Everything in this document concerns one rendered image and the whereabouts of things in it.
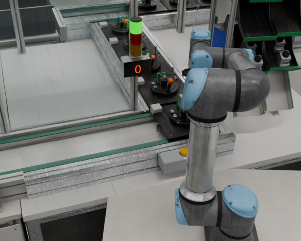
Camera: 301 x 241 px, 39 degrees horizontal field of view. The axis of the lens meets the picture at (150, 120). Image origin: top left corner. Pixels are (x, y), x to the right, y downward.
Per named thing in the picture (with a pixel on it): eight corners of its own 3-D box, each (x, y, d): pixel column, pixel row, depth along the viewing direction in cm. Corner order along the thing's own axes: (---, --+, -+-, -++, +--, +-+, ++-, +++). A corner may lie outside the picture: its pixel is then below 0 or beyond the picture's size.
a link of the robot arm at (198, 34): (190, 35, 155) (190, 26, 161) (188, 62, 161) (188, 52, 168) (212, 36, 154) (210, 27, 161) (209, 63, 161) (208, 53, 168)
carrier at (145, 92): (195, 101, 206) (198, 79, 199) (148, 109, 199) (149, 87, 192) (177, 77, 224) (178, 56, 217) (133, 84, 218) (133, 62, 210)
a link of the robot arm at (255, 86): (285, 78, 109) (252, 41, 154) (242, 76, 109) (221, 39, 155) (279, 120, 113) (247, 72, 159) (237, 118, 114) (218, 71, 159)
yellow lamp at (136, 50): (143, 55, 177) (143, 45, 174) (132, 57, 175) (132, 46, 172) (139, 50, 181) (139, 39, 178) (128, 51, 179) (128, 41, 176)
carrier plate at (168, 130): (219, 132, 187) (220, 128, 186) (168, 142, 180) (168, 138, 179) (197, 103, 205) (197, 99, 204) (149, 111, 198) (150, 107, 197)
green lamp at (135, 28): (143, 33, 171) (144, 21, 168) (132, 35, 169) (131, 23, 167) (139, 28, 175) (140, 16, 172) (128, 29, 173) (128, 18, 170)
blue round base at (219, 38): (236, 50, 272) (240, 28, 263) (214, 53, 267) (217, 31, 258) (225, 39, 283) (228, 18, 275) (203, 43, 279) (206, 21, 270)
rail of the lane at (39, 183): (232, 153, 189) (236, 134, 183) (28, 199, 164) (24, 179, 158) (227, 146, 193) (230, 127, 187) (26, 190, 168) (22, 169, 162)
